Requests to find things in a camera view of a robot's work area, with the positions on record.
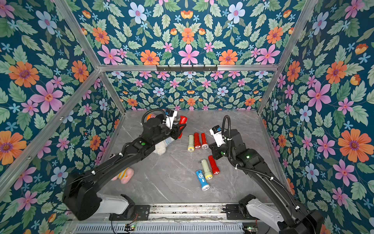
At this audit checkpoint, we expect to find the white teddy bear blue shirt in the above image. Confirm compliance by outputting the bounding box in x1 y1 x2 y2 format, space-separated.
154 137 175 155

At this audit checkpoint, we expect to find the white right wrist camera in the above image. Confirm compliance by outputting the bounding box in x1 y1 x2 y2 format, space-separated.
209 125 225 147

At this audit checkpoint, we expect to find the red flashlight plain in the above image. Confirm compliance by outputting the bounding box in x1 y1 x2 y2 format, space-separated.
178 116 188 139
194 132 201 149
208 156 220 175

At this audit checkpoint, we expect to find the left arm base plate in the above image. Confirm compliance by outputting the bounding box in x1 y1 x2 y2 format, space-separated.
109 205 151 221

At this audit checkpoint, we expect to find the pink plush toy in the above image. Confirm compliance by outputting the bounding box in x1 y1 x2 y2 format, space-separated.
111 167 134 184

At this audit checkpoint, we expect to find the pale green flashlight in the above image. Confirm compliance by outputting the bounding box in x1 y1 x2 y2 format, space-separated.
201 159 213 180
188 135 195 152

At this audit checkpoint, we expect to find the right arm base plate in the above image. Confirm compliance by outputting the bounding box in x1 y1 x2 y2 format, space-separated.
222 204 259 220

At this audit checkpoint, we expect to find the black hook rail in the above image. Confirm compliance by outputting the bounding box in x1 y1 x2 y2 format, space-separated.
156 65 218 72

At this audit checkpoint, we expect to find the red flashlight white logo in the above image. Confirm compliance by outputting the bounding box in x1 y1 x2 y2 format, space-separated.
201 133 209 150

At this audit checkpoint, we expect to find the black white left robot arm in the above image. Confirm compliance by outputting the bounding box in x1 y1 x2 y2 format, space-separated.
62 116 188 221

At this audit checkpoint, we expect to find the blue flashlight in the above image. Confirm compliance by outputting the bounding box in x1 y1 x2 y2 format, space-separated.
196 170 210 191

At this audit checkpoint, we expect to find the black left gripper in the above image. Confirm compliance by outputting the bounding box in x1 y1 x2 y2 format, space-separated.
149 120 186 147

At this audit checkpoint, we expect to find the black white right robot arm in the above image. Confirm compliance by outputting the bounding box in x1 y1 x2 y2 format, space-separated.
209 125 324 234

